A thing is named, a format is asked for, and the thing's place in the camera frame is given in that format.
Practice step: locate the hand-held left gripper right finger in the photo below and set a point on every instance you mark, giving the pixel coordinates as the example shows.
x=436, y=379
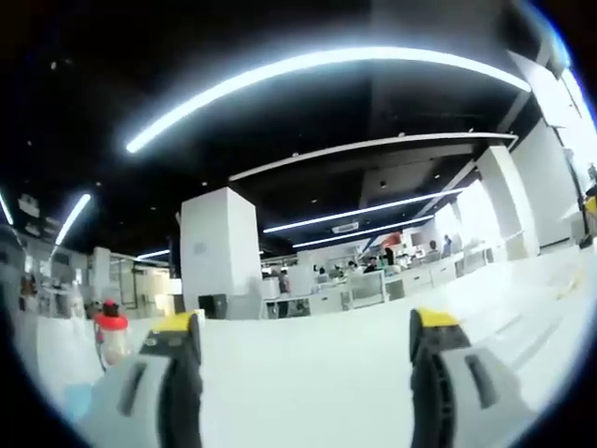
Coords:
x=462, y=373

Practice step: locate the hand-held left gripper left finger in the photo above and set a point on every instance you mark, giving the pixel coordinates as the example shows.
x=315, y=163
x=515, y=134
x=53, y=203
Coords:
x=154, y=373

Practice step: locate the black box by pillar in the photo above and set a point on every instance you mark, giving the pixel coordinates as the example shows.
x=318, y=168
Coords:
x=213, y=305

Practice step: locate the red-lidded plastic bottle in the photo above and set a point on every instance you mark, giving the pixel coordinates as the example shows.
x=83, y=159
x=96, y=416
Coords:
x=111, y=333

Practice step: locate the row of white office desks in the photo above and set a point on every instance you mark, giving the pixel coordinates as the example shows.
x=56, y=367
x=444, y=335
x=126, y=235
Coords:
x=373, y=282

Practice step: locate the white square pillar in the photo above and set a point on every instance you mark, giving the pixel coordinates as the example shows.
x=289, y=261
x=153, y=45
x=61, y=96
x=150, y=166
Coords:
x=219, y=247

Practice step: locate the short ceiling light strip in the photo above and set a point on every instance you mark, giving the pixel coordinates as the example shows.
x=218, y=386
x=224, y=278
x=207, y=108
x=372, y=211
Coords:
x=72, y=218

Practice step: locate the wide white pillar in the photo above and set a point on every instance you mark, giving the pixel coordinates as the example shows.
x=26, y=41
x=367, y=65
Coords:
x=508, y=200

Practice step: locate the long ceiling light strip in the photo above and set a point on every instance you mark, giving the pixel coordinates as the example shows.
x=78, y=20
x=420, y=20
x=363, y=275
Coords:
x=326, y=84

